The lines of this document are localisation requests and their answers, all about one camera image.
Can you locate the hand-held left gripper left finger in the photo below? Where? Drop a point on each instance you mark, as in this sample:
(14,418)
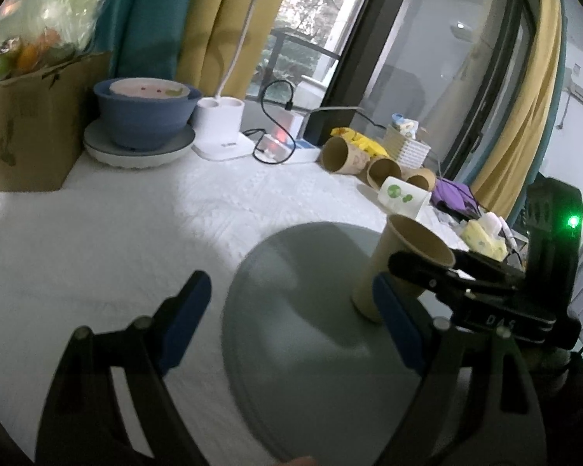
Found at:
(190,318)

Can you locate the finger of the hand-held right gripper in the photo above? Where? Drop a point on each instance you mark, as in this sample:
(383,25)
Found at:
(425,274)
(490,267)

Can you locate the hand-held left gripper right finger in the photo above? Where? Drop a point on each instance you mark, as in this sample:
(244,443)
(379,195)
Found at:
(394,330)

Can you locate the brown paper cup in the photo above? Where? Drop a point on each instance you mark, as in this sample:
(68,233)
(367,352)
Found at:
(421,179)
(384,262)
(384,171)
(342,156)

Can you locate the white cup with green print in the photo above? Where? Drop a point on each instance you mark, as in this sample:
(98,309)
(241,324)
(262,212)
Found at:
(402,196)

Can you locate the yellow sponge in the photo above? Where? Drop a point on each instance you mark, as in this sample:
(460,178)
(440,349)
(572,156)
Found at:
(483,242)

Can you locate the purple cloth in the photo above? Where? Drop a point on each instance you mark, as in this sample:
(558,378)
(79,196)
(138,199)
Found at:
(454,196)

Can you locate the grey round tray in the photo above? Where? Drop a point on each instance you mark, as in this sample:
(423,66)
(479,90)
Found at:
(296,330)

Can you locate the striped box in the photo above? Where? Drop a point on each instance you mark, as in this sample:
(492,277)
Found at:
(408,150)

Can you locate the yellow snack packet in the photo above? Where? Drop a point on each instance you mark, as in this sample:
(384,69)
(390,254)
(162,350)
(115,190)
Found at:
(364,144)

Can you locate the small white blue packet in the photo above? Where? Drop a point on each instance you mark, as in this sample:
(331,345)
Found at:
(404,125)

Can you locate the yellow curtain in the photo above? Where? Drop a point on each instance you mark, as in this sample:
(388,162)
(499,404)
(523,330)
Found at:
(223,34)
(524,107)

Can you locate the white power strip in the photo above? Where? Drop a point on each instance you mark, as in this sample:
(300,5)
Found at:
(301,151)

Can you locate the black power adapter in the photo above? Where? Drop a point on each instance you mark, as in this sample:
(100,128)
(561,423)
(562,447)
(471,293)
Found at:
(320,128)

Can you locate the white round plate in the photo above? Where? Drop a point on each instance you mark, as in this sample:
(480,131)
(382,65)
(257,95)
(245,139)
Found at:
(102,148)

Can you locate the white desk lamp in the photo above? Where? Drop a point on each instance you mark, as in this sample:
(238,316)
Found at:
(218,124)

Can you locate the white charger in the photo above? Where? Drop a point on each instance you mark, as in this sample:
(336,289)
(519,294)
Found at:
(289,124)

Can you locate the blue bowl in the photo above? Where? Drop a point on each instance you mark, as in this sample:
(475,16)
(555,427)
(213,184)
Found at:
(141,119)

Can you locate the pink rimmed dish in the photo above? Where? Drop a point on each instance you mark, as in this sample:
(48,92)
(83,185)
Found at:
(148,90)

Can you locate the cardboard box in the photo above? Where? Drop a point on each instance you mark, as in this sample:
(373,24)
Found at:
(29,136)

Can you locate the balcony railing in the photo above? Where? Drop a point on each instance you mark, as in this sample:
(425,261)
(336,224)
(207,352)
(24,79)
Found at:
(296,53)

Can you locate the teal curtain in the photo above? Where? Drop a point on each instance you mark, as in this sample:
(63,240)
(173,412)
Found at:
(150,14)

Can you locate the clear plastic bag of fruit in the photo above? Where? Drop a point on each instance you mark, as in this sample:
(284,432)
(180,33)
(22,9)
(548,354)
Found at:
(39,19)

